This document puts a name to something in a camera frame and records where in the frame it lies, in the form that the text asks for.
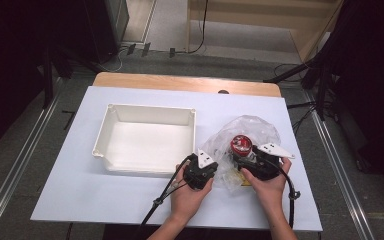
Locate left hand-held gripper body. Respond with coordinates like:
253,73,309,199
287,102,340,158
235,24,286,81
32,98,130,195
182,148,220,192

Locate black floor cables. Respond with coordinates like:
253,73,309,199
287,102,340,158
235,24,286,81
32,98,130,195
273,62,318,136

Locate clear plastic bag smiley print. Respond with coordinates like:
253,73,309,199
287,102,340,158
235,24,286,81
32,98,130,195
200,114,283,195

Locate metal floor rail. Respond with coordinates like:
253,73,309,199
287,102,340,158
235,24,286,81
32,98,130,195
308,93,377,240
0,77,63,240

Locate hand-held gripper cable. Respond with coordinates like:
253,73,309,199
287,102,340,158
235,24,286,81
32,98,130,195
139,152,198,240
263,156,302,231

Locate black metal stand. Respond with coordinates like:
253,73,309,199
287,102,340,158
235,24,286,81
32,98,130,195
262,53,335,122
41,46,56,109

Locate person's right hand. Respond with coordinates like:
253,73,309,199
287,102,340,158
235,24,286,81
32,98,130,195
239,157,293,214

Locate wooden shelf unit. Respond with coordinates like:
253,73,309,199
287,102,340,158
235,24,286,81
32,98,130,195
185,0,345,65

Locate wooden table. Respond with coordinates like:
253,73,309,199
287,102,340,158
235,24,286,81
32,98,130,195
92,71,283,98

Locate left hand-held gripper cable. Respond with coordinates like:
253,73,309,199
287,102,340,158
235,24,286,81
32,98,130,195
139,152,198,240

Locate person's left hand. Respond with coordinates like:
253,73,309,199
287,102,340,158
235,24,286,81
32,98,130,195
169,162,215,221

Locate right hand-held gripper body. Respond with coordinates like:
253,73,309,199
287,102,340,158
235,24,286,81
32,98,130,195
234,142,296,182

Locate white plastic tray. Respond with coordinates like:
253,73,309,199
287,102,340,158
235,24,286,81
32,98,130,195
91,102,198,176

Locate dark cabinet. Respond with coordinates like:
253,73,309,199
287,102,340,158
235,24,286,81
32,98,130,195
83,0,130,65

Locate red can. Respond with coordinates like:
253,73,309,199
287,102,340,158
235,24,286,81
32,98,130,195
230,134,254,158

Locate right hand-held gripper cable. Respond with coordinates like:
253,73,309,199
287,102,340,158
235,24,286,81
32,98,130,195
263,156,302,231

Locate white board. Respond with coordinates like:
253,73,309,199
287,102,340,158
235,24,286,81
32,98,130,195
29,85,324,233

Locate hanging black cable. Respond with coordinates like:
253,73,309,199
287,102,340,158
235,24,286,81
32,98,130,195
187,0,210,55

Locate white floor cable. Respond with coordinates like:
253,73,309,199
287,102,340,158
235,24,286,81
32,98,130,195
96,48,129,73

